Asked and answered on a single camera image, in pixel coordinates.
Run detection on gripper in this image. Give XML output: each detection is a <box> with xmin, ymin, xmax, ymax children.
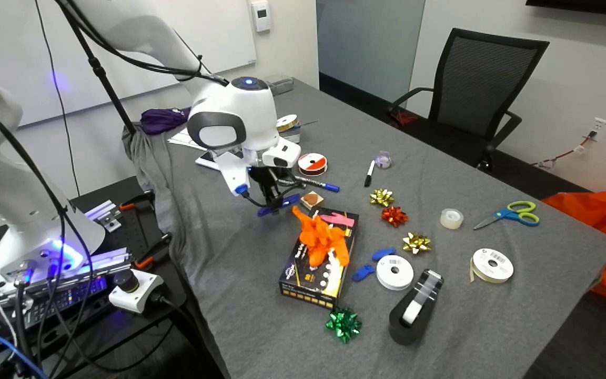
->
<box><xmin>250</xmin><ymin>165</ymin><xmax>290</xmax><ymax>210</ymax></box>

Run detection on marker with blue cap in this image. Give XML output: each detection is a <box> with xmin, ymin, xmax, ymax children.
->
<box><xmin>281</xmin><ymin>175</ymin><xmax>341</xmax><ymax>193</ymax></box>

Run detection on small brown block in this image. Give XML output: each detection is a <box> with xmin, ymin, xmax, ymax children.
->
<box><xmin>300</xmin><ymin>191</ymin><xmax>325</xmax><ymax>210</ymax></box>

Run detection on red ribbon spool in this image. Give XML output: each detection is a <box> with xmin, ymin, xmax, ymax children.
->
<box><xmin>297</xmin><ymin>152</ymin><xmax>329</xmax><ymax>176</ymax></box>

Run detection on orange glove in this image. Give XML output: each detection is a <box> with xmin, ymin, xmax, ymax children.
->
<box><xmin>291</xmin><ymin>206</ymin><xmax>351</xmax><ymax>268</ymax></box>

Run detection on pink plastic piece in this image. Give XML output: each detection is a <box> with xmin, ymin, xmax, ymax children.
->
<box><xmin>319</xmin><ymin>212</ymin><xmax>356</xmax><ymax>228</ymax></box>

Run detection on gold ribbon spool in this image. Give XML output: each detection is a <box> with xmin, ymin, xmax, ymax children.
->
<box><xmin>276</xmin><ymin>114</ymin><xmax>301</xmax><ymax>133</ymax></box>

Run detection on white flat tablet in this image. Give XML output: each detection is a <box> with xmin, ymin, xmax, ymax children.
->
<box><xmin>195</xmin><ymin>150</ymin><xmax>246</xmax><ymax>172</ymax></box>

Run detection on black glove box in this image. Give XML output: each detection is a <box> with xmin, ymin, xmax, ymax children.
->
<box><xmin>278</xmin><ymin>206</ymin><xmax>360</xmax><ymax>310</ymax></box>

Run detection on gold gift bow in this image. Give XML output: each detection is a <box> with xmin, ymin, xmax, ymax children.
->
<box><xmin>369</xmin><ymin>188</ymin><xmax>395</xmax><ymax>207</ymax></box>
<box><xmin>401</xmin><ymin>232</ymin><xmax>432</xmax><ymax>255</ymax></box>

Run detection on white paper sheet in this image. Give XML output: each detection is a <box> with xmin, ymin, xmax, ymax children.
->
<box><xmin>168</xmin><ymin>128</ymin><xmax>205</xmax><ymax>152</ymax></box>

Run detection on grey box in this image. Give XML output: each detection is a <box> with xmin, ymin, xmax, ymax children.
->
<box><xmin>263</xmin><ymin>73</ymin><xmax>295</xmax><ymax>96</ymax></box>

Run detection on red gift bow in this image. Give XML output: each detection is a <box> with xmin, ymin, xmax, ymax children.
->
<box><xmin>381</xmin><ymin>206</ymin><xmax>408</xmax><ymax>227</ymax></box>

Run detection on orange and black clamp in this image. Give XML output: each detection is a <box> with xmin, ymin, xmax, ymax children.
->
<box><xmin>134</xmin><ymin>231</ymin><xmax>174</xmax><ymax>271</ymax></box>
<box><xmin>118</xmin><ymin>190</ymin><xmax>156</xmax><ymax>212</ymax></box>

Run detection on purple cloth bag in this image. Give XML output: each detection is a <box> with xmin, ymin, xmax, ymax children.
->
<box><xmin>139</xmin><ymin>107</ymin><xmax>191</xmax><ymax>136</ymax></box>

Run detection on white ribbon spool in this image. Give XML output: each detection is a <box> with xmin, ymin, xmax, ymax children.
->
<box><xmin>376</xmin><ymin>255</ymin><xmax>415</xmax><ymax>292</ymax></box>

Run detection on green gift bow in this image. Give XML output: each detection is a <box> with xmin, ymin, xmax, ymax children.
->
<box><xmin>325</xmin><ymin>307</ymin><xmax>362</xmax><ymax>344</ymax></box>

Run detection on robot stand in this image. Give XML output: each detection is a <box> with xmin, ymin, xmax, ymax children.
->
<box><xmin>0</xmin><ymin>176</ymin><xmax>194</xmax><ymax>379</ymax></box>

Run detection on white emergency stop box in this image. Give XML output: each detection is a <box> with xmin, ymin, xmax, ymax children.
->
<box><xmin>108</xmin><ymin>268</ymin><xmax>165</xmax><ymax>315</ymax></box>

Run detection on frosted glass panel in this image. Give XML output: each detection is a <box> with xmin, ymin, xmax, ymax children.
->
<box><xmin>316</xmin><ymin>0</ymin><xmax>426</xmax><ymax>104</ymax></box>

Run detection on clear tape roll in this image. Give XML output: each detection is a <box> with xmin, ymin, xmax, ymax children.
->
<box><xmin>439</xmin><ymin>208</ymin><xmax>464</xmax><ymax>231</ymax></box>

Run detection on black tape dispenser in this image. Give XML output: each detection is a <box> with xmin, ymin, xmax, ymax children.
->
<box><xmin>388</xmin><ymin>269</ymin><xmax>445</xmax><ymax>346</ymax></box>

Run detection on white thermostat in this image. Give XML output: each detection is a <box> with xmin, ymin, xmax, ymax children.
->
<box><xmin>250</xmin><ymin>0</ymin><xmax>272</xmax><ymax>34</ymax></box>

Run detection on grey table cloth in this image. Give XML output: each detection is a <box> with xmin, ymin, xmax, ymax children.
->
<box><xmin>121</xmin><ymin>78</ymin><xmax>606</xmax><ymax>379</ymax></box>

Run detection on cream ribbon spool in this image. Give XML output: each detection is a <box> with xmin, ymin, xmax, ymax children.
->
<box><xmin>470</xmin><ymin>248</ymin><xmax>514</xmax><ymax>284</ymax></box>

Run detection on black office chair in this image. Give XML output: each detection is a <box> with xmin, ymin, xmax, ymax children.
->
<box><xmin>387</xmin><ymin>27</ymin><xmax>550</xmax><ymax>172</ymax></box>

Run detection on black keyboard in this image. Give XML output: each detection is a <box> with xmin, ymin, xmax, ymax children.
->
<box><xmin>22</xmin><ymin>275</ymin><xmax>110</xmax><ymax>323</ymax></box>

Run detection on blue and green scissors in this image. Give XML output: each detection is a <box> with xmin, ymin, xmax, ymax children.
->
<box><xmin>473</xmin><ymin>201</ymin><xmax>541</xmax><ymax>231</ymax></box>

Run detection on whiteboard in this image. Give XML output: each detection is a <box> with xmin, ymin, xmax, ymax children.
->
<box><xmin>0</xmin><ymin>0</ymin><xmax>258</xmax><ymax>128</ymax></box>

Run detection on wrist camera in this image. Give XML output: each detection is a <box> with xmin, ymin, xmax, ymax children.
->
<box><xmin>261</xmin><ymin>138</ymin><xmax>302</xmax><ymax>168</ymax></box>

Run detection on black cable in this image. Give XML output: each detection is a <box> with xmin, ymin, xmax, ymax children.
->
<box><xmin>149</xmin><ymin>294</ymin><xmax>217</xmax><ymax>379</ymax></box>
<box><xmin>34</xmin><ymin>0</ymin><xmax>81</xmax><ymax>197</ymax></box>

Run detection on aluminium bracket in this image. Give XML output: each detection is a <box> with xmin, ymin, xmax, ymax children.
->
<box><xmin>84</xmin><ymin>199</ymin><xmax>123</xmax><ymax>233</ymax></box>

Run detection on red cable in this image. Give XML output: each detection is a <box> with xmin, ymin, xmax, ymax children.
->
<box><xmin>532</xmin><ymin>131</ymin><xmax>599</xmax><ymax>170</ymax></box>

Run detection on blue cable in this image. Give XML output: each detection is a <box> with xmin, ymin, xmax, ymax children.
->
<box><xmin>0</xmin><ymin>315</ymin><xmax>48</xmax><ymax>379</ymax></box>

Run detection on black wall screen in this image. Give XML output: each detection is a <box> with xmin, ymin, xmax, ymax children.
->
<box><xmin>524</xmin><ymin>0</ymin><xmax>606</xmax><ymax>19</ymax></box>

